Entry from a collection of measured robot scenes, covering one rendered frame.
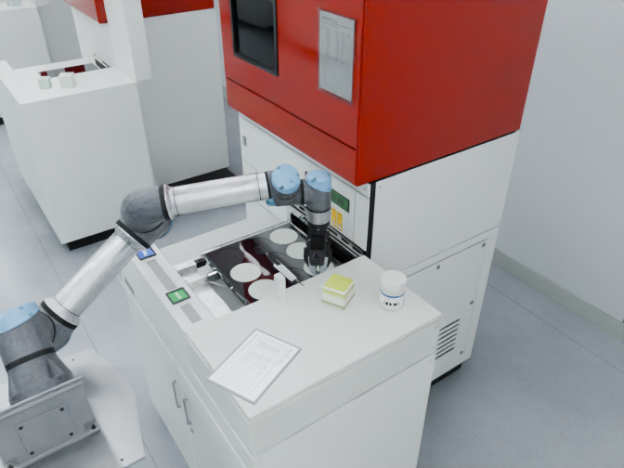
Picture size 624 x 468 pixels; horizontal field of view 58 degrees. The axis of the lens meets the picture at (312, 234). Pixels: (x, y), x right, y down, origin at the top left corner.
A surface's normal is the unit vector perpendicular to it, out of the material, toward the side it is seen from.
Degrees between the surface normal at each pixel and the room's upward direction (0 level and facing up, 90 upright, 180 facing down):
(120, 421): 0
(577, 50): 90
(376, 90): 90
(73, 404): 90
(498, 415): 0
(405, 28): 90
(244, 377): 0
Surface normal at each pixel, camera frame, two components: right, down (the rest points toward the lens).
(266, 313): 0.00, -0.83
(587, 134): -0.82, 0.32
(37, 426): 0.58, 0.45
